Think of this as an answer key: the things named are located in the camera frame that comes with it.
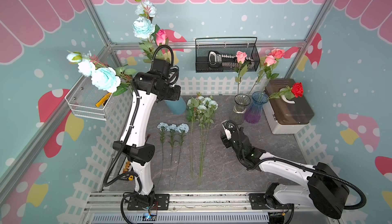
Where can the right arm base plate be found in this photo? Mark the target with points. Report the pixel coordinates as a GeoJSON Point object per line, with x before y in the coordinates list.
{"type": "Point", "coordinates": [262, 201]}

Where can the single blue flower stem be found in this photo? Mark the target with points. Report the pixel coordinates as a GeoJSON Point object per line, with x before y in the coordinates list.
{"type": "Point", "coordinates": [163, 129]}

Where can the black wire basket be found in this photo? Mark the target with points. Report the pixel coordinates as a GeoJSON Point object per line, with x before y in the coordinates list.
{"type": "Point", "coordinates": [228, 46]}

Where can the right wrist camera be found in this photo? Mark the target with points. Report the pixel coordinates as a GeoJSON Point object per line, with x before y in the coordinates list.
{"type": "Point", "coordinates": [228, 133]}

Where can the flowers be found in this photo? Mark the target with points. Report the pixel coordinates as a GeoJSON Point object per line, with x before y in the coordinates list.
{"type": "Point", "coordinates": [202, 127]}

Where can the white wire basket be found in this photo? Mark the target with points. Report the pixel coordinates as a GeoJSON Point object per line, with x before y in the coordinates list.
{"type": "Point", "coordinates": [84, 97]}

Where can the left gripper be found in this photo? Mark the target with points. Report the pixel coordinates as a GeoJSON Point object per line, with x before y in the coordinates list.
{"type": "Point", "coordinates": [175, 96]}

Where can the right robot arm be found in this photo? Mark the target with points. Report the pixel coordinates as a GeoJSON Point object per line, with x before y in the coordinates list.
{"type": "Point", "coordinates": [316, 186]}

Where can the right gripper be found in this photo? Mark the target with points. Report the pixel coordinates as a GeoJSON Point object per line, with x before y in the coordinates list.
{"type": "Point", "coordinates": [225, 141]}

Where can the pink roses stem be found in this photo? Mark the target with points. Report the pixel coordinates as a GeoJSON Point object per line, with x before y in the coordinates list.
{"type": "Point", "coordinates": [267, 66]}

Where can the double blue carnation stem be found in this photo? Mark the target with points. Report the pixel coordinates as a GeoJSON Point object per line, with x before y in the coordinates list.
{"type": "Point", "coordinates": [177, 134]}

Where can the red rose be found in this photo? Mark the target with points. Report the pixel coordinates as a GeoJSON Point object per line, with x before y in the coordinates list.
{"type": "Point", "coordinates": [289, 92]}

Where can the clear glass vase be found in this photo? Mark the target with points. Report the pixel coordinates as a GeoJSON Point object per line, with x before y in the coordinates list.
{"type": "Point", "coordinates": [242, 101]}

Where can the white flower stem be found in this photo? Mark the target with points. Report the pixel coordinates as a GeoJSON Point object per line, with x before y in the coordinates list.
{"type": "Point", "coordinates": [210, 107]}

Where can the bit set tool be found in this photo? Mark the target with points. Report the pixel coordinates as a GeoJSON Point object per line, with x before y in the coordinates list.
{"type": "Point", "coordinates": [217, 61]}

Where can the purple glass vase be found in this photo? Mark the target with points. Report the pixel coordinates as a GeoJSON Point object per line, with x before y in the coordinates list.
{"type": "Point", "coordinates": [253, 114]}

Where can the yellow tool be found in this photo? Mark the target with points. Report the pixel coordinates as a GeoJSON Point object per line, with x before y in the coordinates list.
{"type": "Point", "coordinates": [103, 100]}

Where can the coral pink rose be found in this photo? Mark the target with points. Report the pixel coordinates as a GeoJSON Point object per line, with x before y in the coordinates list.
{"type": "Point", "coordinates": [278, 53]}

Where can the teal bouquet blue stem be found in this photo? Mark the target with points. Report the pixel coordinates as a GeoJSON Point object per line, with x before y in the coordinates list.
{"type": "Point", "coordinates": [103, 77]}

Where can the teal ceramic vase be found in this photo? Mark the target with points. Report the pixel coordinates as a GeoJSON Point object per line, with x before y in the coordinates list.
{"type": "Point", "coordinates": [176, 107]}

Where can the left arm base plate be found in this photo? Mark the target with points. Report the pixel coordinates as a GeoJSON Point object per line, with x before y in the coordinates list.
{"type": "Point", "coordinates": [146, 202]}

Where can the brown lid storage box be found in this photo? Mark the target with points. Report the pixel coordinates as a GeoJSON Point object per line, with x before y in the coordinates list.
{"type": "Point", "coordinates": [286, 116]}

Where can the pale blue flower stem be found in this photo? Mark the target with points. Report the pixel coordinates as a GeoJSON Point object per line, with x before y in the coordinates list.
{"type": "Point", "coordinates": [192, 104]}

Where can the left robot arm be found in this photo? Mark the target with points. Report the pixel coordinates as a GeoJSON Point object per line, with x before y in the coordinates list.
{"type": "Point", "coordinates": [158, 84]}

